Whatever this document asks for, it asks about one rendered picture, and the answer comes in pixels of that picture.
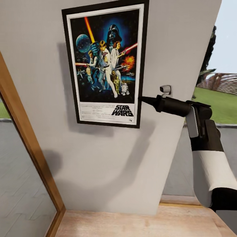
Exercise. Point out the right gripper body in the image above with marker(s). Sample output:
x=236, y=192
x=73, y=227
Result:
x=167, y=104

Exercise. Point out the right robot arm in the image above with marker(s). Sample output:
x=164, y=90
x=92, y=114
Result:
x=214, y=183

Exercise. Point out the poster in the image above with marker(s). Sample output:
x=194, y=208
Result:
x=106, y=45

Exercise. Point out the fixed window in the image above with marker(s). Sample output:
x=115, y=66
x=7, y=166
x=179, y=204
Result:
x=217, y=86

